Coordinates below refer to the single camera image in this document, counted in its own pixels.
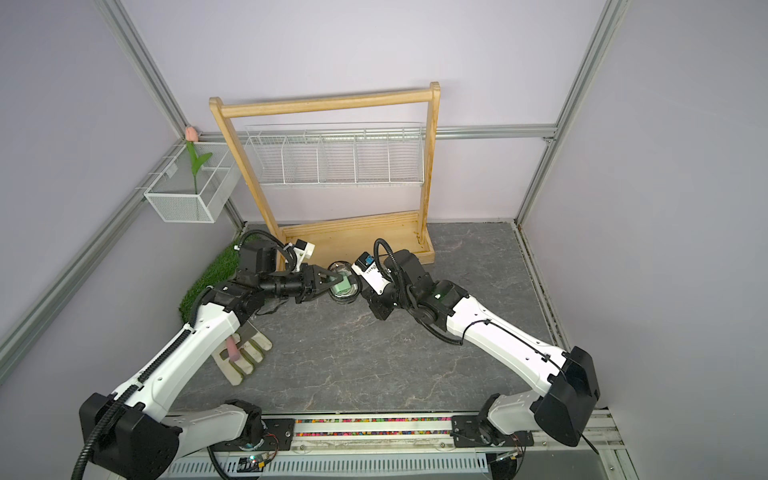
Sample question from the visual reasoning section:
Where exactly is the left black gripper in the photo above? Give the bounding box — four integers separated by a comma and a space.
261, 263, 342, 304

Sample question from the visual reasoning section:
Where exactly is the green charger adapter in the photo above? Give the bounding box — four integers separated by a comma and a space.
332, 275, 356, 298

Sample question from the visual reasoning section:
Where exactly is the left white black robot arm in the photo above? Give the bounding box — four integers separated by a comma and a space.
71, 242, 343, 479

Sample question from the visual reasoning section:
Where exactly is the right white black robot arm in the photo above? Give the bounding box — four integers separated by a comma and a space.
353, 250, 600, 447

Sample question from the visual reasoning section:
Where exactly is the green artificial grass mat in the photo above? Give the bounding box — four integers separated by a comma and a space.
178, 241, 239, 323

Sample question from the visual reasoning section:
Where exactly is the pink tulip artificial flower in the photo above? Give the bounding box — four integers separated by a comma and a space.
185, 126, 212, 194

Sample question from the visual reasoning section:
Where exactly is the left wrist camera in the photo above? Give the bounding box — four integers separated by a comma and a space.
292, 239, 315, 264

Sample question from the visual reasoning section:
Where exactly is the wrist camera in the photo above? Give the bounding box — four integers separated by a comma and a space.
292, 239, 315, 264
352, 252, 391, 295

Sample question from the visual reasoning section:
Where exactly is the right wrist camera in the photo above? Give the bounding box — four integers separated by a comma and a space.
352, 252, 391, 295

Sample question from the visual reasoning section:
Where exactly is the wooden rack frame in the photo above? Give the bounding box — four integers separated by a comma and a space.
209, 82, 441, 264

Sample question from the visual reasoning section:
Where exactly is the white wire basket shelf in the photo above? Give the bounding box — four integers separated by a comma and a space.
244, 122, 426, 186

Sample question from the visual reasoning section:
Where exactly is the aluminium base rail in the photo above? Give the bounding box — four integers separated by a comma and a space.
119, 410, 628, 466

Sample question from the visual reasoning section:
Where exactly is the white mesh wall basket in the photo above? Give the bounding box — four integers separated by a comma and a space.
144, 142, 241, 224

